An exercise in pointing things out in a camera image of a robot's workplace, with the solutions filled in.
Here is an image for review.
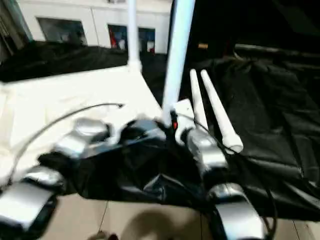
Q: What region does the white plastic table leg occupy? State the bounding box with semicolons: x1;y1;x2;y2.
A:
126;0;143;74
160;0;197;127
189;68;209;132
200;69;245;154

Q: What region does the white plastic table top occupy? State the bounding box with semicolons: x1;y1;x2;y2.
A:
0;64;168;187

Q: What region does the black plastic mat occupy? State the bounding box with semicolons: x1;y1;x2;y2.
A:
0;40;320;223

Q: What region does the white glass-door cabinet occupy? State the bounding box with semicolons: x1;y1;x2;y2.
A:
17;0;174;55

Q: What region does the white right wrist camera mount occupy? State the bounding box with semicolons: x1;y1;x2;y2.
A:
170;99;197;146

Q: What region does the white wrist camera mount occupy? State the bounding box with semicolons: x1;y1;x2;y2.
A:
102;119;130;147
170;99;197;146

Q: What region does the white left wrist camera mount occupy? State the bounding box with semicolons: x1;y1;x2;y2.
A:
102;119;130;147

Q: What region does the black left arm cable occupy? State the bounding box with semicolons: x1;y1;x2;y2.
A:
6;102;126;187

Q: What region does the dark metal rail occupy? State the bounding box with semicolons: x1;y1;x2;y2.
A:
234;43;320;60

